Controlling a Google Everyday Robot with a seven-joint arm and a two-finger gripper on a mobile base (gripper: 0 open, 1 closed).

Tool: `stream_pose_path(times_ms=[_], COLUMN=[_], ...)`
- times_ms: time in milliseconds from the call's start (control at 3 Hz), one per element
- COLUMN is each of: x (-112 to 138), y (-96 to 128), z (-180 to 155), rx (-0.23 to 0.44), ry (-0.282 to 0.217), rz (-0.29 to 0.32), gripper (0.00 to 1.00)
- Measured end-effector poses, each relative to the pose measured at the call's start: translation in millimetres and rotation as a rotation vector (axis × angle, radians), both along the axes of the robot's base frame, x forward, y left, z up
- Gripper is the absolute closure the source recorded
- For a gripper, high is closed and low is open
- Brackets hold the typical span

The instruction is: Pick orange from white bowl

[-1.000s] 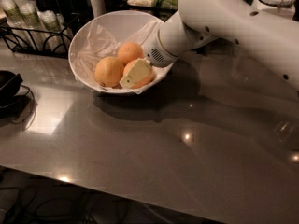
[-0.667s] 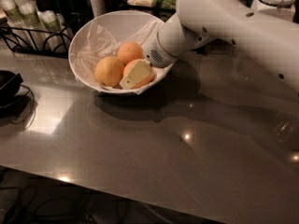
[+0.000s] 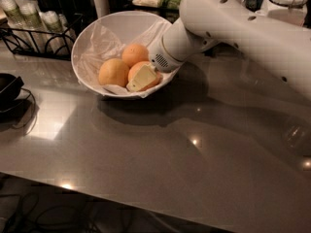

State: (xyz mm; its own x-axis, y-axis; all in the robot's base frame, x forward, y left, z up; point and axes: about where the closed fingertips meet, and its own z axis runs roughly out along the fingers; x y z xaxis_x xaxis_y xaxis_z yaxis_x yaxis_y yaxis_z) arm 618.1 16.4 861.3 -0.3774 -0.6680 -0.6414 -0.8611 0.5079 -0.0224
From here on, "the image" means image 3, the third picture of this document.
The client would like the black tea bag shelf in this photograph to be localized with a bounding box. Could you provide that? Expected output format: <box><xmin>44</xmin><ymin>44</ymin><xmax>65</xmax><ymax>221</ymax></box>
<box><xmin>129</xmin><ymin>0</ymin><xmax>188</xmax><ymax>22</ymax></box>

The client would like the white bowl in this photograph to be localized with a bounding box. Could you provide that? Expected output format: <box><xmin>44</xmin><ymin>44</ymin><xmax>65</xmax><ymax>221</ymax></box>
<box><xmin>71</xmin><ymin>10</ymin><xmax>181</xmax><ymax>100</ymax></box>

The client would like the right paper cup stack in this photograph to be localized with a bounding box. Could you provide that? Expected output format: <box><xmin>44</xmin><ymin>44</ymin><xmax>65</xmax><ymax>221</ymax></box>
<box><xmin>41</xmin><ymin>11</ymin><xmax>69</xmax><ymax>55</ymax></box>

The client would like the black device at left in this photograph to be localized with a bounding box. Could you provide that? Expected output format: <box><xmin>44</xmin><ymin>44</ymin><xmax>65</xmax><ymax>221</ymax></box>
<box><xmin>0</xmin><ymin>73</ymin><xmax>24</xmax><ymax>107</ymax></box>

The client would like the left paper cup stack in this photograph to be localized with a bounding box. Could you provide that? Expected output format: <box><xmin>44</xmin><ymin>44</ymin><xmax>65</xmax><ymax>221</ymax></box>
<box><xmin>0</xmin><ymin>0</ymin><xmax>30</xmax><ymax>49</ymax></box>

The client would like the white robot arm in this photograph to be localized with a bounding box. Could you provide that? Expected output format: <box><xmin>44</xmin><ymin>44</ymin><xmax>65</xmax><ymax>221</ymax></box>
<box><xmin>148</xmin><ymin>0</ymin><xmax>311</xmax><ymax>99</ymax></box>

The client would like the black cable on table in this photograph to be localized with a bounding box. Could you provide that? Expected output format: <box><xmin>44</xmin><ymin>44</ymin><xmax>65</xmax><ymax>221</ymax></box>
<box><xmin>0</xmin><ymin>87</ymin><xmax>37</xmax><ymax>130</ymax></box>

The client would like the middle paper cup stack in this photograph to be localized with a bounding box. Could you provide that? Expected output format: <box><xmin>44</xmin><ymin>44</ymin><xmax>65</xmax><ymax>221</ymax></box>
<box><xmin>20</xmin><ymin>3</ymin><xmax>49</xmax><ymax>53</ymax></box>

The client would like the clear plastic bowl liner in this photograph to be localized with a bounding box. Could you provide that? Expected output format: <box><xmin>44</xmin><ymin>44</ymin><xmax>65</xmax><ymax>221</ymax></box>
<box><xmin>77</xmin><ymin>17</ymin><xmax>181</xmax><ymax>99</ymax></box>

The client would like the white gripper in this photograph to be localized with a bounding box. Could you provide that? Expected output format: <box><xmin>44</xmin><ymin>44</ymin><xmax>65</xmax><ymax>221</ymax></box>
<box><xmin>125</xmin><ymin>32</ymin><xmax>186</xmax><ymax>93</ymax></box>

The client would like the white cylinder container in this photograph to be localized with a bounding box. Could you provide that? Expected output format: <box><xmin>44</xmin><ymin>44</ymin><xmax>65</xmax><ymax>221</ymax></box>
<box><xmin>89</xmin><ymin>0</ymin><xmax>111</xmax><ymax>19</ymax></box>

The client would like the green tea packet pile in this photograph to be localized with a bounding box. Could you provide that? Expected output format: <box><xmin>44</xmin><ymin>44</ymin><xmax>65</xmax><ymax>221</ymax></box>
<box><xmin>161</xmin><ymin>0</ymin><xmax>181</xmax><ymax>10</ymax></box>

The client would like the paper cup stack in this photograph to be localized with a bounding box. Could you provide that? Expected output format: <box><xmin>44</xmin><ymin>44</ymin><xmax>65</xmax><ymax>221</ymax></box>
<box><xmin>0</xmin><ymin>0</ymin><xmax>30</xmax><ymax>49</ymax></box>
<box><xmin>20</xmin><ymin>3</ymin><xmax>49</xmax><ymax>53</ymax></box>
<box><xmin>41</xmin><ymin>11</ymin><xmax>69</xmax><ymax>55</ymax></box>

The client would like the black wire cup rack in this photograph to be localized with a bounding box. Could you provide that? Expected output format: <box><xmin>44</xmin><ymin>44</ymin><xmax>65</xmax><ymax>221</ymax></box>
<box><xmin>0</xmin><ymin>14</ymin><xmax>83</xmax><ymax>60</ymax></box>

